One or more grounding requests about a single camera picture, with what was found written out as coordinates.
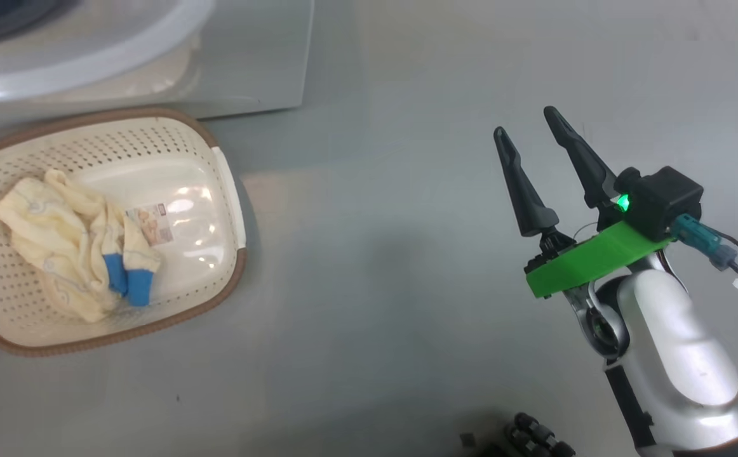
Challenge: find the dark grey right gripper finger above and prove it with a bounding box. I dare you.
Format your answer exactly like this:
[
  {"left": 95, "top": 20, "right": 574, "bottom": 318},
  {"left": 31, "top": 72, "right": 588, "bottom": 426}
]
[
  {"left": 493, "top": 126, "right": 560, "bottom": 237},
  {"left": 543, "top": 106, "right": 617, "bottom": 210}
]

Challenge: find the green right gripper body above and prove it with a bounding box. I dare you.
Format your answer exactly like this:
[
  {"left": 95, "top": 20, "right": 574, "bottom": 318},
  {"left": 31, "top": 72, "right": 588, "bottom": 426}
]
[{"left": 525, "top": 219, "right": 671, "bottom": 299}]

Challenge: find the yellow garment with blue cuffs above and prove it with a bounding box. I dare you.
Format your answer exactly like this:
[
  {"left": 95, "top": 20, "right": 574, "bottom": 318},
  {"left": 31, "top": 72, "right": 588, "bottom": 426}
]
[{"left": 0, "top": 169, "right": 162, "bottom": 323}]

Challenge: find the white front-load washing machine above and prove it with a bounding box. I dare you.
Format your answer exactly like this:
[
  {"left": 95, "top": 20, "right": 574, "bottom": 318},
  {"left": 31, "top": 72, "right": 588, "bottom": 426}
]
[{"left": 0, "top": 0, "right": 314, "bottom": 150}]

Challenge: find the cream perforated laundry basket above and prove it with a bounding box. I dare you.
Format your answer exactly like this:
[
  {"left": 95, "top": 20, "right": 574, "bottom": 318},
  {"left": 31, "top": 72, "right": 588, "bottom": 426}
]
[{"left": 0, "top": 107, "right": 248, "bottom": 357}]

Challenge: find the basket product label sticker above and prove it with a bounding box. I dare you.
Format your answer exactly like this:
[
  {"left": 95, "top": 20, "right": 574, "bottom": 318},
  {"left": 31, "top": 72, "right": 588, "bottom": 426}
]
[{"left": 126, "top": 203, "right": 174, "bottom": 247}]

